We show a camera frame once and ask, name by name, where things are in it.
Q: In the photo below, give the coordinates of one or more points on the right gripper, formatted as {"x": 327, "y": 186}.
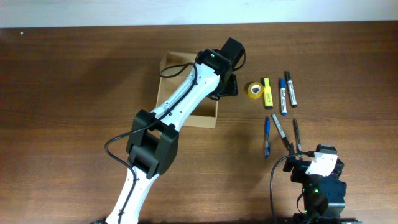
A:
{"x": 298, "y": 166}

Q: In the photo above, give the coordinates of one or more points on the cardboard box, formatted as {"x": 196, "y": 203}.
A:
{"x": 188, "y": 91}

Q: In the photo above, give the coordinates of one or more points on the blue ballpoint pen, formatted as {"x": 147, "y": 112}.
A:
{"x": 267, "y": 144}

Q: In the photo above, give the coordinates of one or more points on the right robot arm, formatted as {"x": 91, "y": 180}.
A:
{"x": 322, "y": 192}

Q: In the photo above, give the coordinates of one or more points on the black ballpoint pen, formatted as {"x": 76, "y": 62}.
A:
{"x": 297, "y": 135}

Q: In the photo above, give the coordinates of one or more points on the yellow tape roll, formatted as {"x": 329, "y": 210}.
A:
{"x": 255, "y": 90}

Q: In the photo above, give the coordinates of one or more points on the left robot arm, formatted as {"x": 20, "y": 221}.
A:
{"x": 150, "y": 147}

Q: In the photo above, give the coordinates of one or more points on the grey Sharpie marker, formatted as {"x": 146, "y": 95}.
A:
{"x": 281, "y": 131}

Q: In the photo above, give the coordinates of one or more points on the blue whiteboard marker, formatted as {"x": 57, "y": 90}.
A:
{"x": 283, "y": 104}

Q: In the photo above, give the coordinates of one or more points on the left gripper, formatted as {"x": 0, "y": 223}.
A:
{"x": 232, "y": 87}

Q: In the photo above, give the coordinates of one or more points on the black whiteboard marker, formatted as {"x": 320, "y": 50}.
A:
{"x": 293, "y": 100}

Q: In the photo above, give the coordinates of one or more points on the yellow highlighter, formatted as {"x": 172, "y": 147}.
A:
{"x": 267, "y": 94}

